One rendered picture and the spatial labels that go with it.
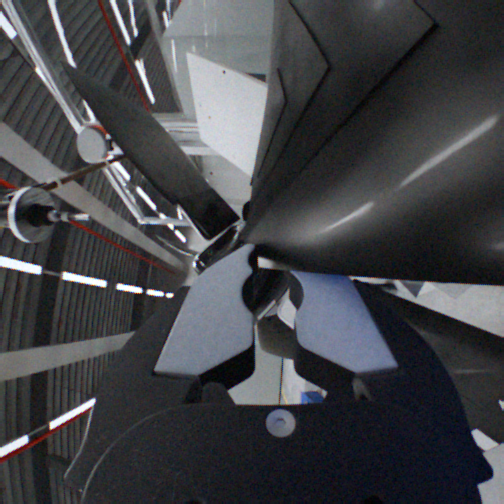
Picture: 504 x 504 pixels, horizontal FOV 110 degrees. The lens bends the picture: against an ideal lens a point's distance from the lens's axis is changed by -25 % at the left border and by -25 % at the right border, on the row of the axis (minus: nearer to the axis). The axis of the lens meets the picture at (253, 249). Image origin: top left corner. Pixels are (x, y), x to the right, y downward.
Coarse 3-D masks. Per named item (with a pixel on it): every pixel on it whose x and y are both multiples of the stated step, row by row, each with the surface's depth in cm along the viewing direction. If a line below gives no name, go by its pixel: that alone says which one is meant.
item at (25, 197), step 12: (24, 192) 22; (36, 192) 24; (12, 204) 21; (24, 204) 22; (48, 204) 26; (12, 216) 21; (24, 216) 22; (12, 228) 21; (24, 228) 22; (36, 228) 24; (48, 228) 26; (24, 240) 23; (36, 240) 24
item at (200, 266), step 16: (224, 240) 29; (240, 240) 28; (208, 256) 28; (224, 256) 27; (272, 272) 27; (256, 288) 26; (272, 288) 28; (288, 288) 30; (256, 304) 27; (256, 320) 28
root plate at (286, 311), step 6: (288, 294) 30; (282, 300) 30; (288, 300) 30; (282, 306) 30; (288, 306) 30; (282, 312) 30; (288, 312) 30; (294, 312) 29; (282, 318) 30; (288, 318) 30; (288, 324) 30
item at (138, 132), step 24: (72, 72) 20; (96, 96) 24; (120, 96) 32; (120, 120) 27; (144, 120) 34; (120, 144) 24; (144, 144) 29; (168, 144) 35; (144, 168) 27; (168, 168) 31; (192, 168) 36; (168, 192) 29; (192, 192) 33
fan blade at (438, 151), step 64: (320, 0) 5; (384, 0) 3; (448, 0) 2; (320, 64) 6; (384, 64) 4; (448, 64) 3; (320, 128) 6; (384, 128) 4; (448, 128) 3; (256, 192) 14; (320, 192) 7; (384, 192) 4; (448, 192) 3; (320, 256) 7; (384, 256) 5; (448, 256) 3
